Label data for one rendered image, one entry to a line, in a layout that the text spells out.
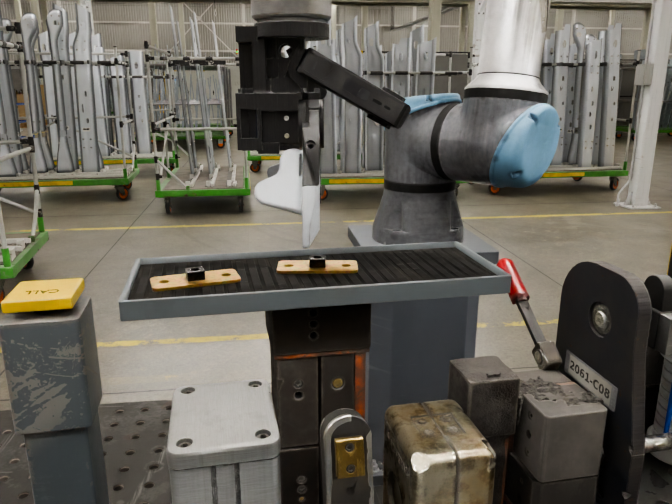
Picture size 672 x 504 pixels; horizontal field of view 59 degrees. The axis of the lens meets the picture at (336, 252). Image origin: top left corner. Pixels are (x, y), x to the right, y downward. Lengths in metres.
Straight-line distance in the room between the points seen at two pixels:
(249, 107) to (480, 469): 0.36
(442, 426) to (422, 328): 0.46
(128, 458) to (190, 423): 0.74
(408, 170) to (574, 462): 0.51
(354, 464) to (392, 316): 0.50
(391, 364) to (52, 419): 0.53
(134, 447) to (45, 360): 0.62
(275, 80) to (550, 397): 0.38
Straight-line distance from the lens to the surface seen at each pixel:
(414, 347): 0.97
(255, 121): 0.58
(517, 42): 0.88
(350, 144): 7.33
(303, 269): 0.62
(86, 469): 0.68
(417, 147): 0.91
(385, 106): 0.58
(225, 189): 6.50
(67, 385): 0.62
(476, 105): 0.86
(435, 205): 0.94
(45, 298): 0.60
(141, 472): 1.15
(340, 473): 0.47
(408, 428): 0.50
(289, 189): 0.55
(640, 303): 0.56
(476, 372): 0.56
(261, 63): 0.59
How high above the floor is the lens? 1.35
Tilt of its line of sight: 16 degrees down
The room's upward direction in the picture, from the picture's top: straight up
